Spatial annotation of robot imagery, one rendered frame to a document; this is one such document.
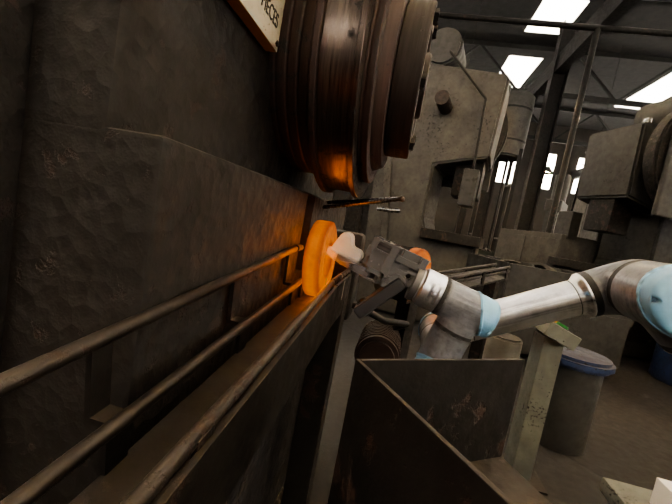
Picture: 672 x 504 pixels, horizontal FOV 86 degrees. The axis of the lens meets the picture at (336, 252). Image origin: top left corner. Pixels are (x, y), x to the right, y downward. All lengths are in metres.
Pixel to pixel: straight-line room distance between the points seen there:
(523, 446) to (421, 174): 2.45
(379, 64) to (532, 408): 1.31
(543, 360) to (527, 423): 0.24
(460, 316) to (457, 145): 2.86
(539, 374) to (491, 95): 2.57
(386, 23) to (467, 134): 2.88
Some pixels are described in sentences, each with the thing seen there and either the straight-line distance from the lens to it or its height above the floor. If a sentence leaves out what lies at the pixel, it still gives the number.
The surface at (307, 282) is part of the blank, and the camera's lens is 0.67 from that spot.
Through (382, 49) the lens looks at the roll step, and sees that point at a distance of 0.64.
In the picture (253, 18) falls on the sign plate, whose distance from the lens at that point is 0.56.
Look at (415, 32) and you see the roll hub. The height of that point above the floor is 1.15.
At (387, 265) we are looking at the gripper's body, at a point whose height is 0.76.
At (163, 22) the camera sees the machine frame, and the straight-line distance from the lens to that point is 0.43.
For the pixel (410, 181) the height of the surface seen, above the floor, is 1.29.
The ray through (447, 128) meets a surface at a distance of 3.53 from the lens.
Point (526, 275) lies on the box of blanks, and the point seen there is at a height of 0.67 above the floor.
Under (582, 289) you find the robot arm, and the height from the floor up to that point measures 0.78.
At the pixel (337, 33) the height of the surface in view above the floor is 1.09.
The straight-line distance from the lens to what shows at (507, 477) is 0.46.
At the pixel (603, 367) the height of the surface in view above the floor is 0.42.
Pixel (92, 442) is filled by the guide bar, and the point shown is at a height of 0.66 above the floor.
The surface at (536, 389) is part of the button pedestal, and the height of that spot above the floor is 0.35.
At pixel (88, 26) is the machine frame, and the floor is 0.95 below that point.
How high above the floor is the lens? 0.83
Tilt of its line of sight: 5 degrees down
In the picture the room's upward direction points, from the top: 10 degrees clockwise
